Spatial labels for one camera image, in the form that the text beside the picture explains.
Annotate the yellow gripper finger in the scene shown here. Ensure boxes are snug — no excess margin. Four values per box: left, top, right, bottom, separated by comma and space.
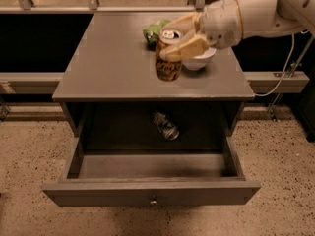
159, 34, 210, 62
159, 12, 203, 37

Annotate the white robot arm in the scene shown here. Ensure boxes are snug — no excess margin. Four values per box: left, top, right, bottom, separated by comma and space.
160, 0, 315, 62

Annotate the white ceramic bowl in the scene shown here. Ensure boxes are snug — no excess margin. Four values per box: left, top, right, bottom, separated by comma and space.
183, 47, 216, 71

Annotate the grey cabinet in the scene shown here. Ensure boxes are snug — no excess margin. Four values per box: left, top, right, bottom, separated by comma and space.
53, 12, 254, 136

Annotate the silver can in drawer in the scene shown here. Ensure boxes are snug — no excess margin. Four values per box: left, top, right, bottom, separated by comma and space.
153, 111, 179, 141

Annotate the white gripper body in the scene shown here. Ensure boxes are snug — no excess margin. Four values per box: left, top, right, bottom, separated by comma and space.
199, 0, 243, 49

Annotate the white cable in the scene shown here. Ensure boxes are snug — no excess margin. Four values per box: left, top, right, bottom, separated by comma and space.
254, 29, 311, 98

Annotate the orange soda can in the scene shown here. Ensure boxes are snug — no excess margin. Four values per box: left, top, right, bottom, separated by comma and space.
156, 29, 182, 82

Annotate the green chip bag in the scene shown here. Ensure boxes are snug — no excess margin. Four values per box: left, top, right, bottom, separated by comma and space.
143, 20, 170, 45

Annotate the open grey top drawer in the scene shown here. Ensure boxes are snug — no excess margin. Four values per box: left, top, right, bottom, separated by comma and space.
42, 101, 262, 208

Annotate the metal drawer knob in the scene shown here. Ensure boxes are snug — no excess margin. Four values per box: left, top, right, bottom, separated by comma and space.
150, 198, 158, 206

